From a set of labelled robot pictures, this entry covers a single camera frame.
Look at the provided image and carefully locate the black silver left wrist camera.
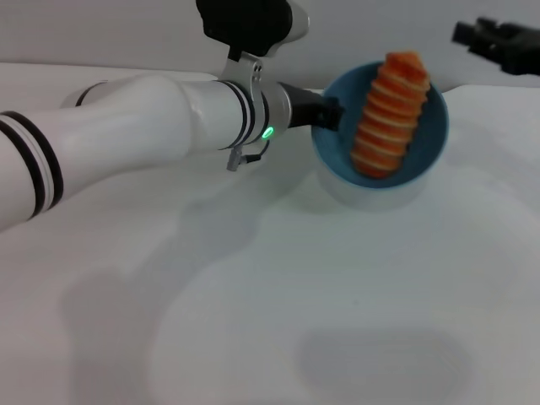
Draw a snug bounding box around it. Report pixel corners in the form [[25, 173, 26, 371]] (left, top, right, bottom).
[[195, 0, 311, 59]]

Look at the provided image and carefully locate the blue bowl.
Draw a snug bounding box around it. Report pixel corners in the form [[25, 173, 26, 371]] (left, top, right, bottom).
[[310, 61, 450, 189]]

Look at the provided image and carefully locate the silver left camera bracket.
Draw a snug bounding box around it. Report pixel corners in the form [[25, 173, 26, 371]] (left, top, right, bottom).
[[220, 51, 266, 105]]

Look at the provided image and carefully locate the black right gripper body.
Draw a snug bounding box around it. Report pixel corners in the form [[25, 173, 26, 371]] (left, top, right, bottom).
[[467, 21, 540, 78]]

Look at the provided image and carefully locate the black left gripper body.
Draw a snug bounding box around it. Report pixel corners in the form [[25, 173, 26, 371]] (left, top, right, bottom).
[[278, 81, 328, 130]]

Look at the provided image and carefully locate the orange striped bread loaf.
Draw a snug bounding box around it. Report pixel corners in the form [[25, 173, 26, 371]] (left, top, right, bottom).
[[350, 51, 431, 180]]

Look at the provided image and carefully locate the left arm cable with plug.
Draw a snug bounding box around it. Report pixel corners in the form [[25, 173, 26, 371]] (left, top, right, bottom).
[[226, 138, 272, 173]]

